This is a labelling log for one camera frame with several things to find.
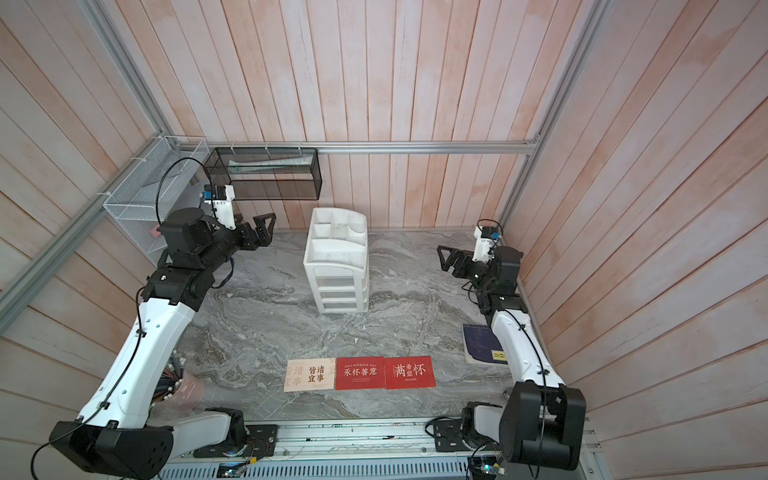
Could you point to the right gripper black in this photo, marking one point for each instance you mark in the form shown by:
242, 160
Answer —
446, 264

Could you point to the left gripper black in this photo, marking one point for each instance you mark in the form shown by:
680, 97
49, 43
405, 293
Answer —
261, 229

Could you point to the white plastic drawer organizer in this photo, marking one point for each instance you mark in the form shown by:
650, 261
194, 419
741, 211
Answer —
336, 260

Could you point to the red postcard gold characters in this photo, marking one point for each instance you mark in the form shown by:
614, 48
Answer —
409, 373

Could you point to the red postcard white characters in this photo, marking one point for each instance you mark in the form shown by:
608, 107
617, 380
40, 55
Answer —
360, 373

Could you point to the beige postcard red characters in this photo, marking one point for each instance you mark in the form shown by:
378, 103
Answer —
304, 375

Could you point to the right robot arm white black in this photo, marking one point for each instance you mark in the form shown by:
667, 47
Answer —
542, 422

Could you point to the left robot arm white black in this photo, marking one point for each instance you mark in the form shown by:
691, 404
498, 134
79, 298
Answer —
110, 435

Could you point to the dark blue notebook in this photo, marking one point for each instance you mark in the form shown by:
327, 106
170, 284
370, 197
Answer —
481, 346

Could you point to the bundle of pencils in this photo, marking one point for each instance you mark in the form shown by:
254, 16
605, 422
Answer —
170, 380

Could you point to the pink metal pencil cup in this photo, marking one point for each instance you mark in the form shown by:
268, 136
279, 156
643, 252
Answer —
188, 395

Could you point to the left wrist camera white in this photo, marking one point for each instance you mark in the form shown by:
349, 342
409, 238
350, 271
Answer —
217, 201

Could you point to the black mesh wall basket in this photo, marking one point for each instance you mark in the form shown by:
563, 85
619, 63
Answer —
267, 173

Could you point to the white wire wall shelf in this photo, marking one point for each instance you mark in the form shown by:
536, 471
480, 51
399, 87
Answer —
165, 176

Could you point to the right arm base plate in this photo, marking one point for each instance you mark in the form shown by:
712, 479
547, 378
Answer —
447, 434

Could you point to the aluminium front rail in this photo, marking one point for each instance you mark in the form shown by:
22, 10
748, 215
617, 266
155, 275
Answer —
351, 439

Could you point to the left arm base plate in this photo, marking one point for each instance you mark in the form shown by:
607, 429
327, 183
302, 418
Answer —
254, 440

